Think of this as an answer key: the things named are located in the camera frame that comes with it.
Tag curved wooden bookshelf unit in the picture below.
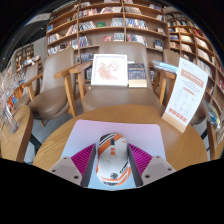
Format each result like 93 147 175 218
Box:
165 11 224 111

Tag pink blue gradient mouse pad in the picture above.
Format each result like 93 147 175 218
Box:
59 119 167 191

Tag wide wooden bookshelf unit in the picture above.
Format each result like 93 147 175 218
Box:
45 0 168 64

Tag small distant bookshelf unit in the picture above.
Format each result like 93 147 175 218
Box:
13 43 46 74

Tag light blue book stack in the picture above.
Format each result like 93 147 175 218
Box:
151 59 179 75

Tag white sign on wooden base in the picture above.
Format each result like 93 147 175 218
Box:
161 57 209 134

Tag dark blue book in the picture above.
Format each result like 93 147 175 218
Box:
127 62 148 89

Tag white orange patterned computer mouse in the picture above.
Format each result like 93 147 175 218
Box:
95 133 132 187

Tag white framed floral picture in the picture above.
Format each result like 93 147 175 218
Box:
90 53 129 88

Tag stack of colourful books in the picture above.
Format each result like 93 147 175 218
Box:
204 99 223 129

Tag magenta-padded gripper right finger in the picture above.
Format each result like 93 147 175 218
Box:
127 143 177 187

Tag brown chair with wooden arms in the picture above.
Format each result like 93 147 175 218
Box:
28 47 79 121
151 49 209 127
68 40 168 114
13 63 43 108

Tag dried flowers in glass vase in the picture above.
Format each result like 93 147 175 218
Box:
0 66 26 135

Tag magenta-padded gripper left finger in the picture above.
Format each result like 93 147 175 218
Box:
48 143 98 188

